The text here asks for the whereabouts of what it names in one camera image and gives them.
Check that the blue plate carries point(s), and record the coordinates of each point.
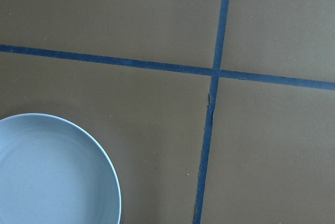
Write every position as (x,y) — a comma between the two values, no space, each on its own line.
(53,171)

